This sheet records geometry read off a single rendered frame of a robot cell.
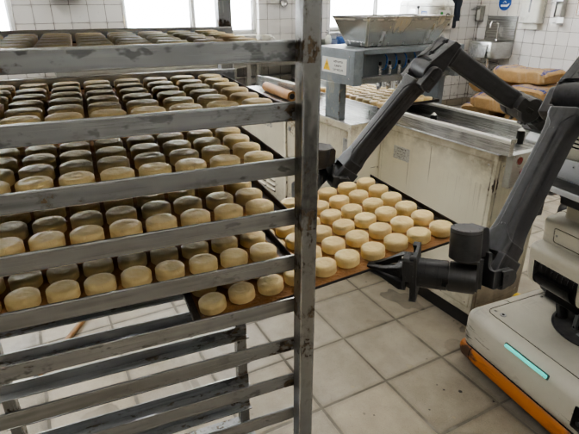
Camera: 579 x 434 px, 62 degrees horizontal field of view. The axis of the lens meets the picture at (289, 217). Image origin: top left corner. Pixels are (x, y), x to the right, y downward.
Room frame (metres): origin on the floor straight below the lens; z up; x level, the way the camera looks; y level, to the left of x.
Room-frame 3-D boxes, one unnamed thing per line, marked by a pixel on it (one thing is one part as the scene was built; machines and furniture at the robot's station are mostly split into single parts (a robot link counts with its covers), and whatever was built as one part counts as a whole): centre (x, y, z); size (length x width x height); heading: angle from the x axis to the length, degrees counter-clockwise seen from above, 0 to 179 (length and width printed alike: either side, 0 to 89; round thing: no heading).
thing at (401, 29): (2.62, -0.52, 1.25); 0.56 x 0.29 x 0.14; 121
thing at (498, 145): (2.64, -0.34, 0.87); 2.01 x 0.03 x 0.07; 31
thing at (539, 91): (5.42, -2.78, 0.47); 0.72 x 0.42 x 0.17; 124
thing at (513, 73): (5.63, -2.69, 0.62); 0.72 x 0.42 x 0.17; 35
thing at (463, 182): (2.19, -0.78, 0.45); 0.70 x 0.34 x 0.90; 31
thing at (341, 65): (2.62, -0.52, 1.01); 0.72 x 0.33 x 0.34; 121
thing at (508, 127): (2.79, -0.59, 0.87); 2.01 x 0.03 x 0.07; 31
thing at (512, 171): (1.88, -0.97, 0.77); 0.24 x 0.04 x 0.14; 121
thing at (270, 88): (3.06, 0.07, 0.87); 0.40 x 0.06 x 0.06; 25
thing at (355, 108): (2.92, -0.10, 0.88); 1.28 x 0.01 x 0.07; 31
